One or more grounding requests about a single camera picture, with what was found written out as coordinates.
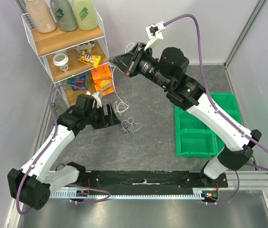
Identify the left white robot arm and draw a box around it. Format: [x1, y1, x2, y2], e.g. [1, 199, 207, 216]
[7, 92, 120, 210]

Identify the top orange snack box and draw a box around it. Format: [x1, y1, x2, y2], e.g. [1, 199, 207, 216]
[91, 64, 111, 83]

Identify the blue snack package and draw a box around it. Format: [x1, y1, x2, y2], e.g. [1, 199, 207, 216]
[66, 74, 87, 90]

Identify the orange snack box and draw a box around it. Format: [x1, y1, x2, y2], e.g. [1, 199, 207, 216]
[94, 78, 115, 95]
[91, 64, 111, 83]

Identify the beige bottle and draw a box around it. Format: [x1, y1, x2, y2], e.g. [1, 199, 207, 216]
[26, 0, 56, 33]

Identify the grey green bottle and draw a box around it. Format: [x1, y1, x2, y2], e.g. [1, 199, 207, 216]
[50, 0, 78, 32]

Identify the white lidded paper cup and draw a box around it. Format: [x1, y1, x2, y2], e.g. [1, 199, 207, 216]
[53, 53, 70, 72]

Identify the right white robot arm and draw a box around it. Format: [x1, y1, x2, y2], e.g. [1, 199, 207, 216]
[109, 42, 262, 187]

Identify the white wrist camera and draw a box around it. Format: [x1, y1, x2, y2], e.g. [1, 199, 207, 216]
[86, 91, 103, 108]
[144, 21, 166, 50]

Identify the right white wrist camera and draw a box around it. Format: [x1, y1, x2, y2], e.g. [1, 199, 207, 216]
[144, 21, 166, 50]

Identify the white cable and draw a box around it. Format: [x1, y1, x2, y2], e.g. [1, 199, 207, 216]
[109, 42, 135, 116]
[121, 117, 141, 133]

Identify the light green bottle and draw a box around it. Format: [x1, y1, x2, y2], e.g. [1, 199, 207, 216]
[72, 0, 98, 30]

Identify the grey slotted cable duct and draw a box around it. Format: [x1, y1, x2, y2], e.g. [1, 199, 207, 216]
[50, 188, 214, 200]

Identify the green compartment bin tray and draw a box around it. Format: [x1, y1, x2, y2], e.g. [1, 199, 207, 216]
[175, 93, 242, 159]

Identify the lower orange snack box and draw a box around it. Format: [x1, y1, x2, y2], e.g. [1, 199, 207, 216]
[94, 78, 115, 95]

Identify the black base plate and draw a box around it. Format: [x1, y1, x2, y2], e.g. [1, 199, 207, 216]
[76, 171, 228, 189]

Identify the yellow candy bag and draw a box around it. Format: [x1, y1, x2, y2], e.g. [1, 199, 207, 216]
[77, 50, 102, 68]

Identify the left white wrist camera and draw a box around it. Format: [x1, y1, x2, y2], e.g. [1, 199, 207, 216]
[86, 91, 103, 108]

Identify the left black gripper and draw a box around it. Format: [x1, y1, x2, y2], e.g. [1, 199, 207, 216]
[84, 103, 120, 130]

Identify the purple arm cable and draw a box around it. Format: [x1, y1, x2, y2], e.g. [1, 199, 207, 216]
[163, 13, 268, 205]
[16, 84, 111, 215]

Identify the chobani yogurt pack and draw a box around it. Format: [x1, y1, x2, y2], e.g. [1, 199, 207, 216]
[74, 41, 95, 54]

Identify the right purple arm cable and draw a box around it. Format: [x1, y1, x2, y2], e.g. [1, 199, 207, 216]
[163, 13, 268, 205]

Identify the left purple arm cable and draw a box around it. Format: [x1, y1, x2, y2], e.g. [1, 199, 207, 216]
[16, 84, 111, 215]

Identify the white wire wooden shelf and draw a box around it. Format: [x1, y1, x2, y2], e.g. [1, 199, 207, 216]
[21, 7, 116, 106]

